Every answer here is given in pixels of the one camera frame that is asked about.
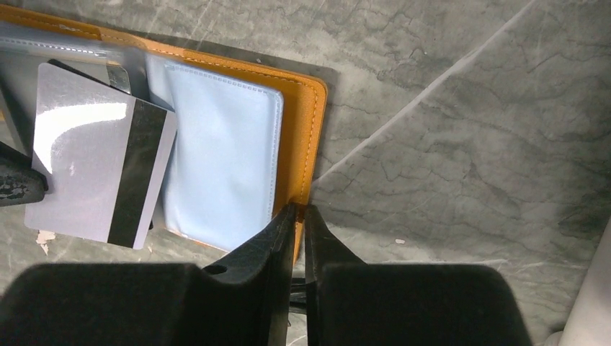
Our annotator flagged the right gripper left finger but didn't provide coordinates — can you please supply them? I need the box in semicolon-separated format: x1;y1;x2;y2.
1;204;297;345

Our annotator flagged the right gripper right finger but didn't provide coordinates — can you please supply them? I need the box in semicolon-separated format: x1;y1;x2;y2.
303;205;531;345

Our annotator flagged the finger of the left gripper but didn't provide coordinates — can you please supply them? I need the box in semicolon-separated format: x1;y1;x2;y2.
1;142;48;207

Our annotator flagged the silver card with black stripe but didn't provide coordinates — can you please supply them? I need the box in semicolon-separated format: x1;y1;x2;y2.
24;63;177;249

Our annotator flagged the dark card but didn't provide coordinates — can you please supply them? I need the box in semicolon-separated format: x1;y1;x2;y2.
48;59;131;94

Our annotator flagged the orange card holder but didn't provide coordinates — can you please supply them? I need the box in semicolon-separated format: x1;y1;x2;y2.
1;5;328;252

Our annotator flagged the coiled black cable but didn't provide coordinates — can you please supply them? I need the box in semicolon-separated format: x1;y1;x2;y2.
288;278;308;316

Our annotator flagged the white PVC pipe frame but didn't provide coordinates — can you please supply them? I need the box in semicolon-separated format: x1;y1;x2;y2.
545;226;610;346

